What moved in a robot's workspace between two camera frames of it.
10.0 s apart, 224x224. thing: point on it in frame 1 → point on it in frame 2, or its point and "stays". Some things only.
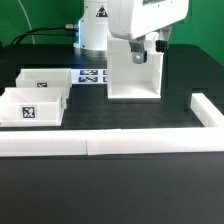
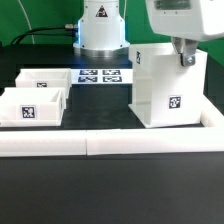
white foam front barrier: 62,143 stays
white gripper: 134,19 → 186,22
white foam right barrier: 206,112 stays
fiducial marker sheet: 89,75 stays
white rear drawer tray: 45,78 stays
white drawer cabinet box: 129,80 → 164,91
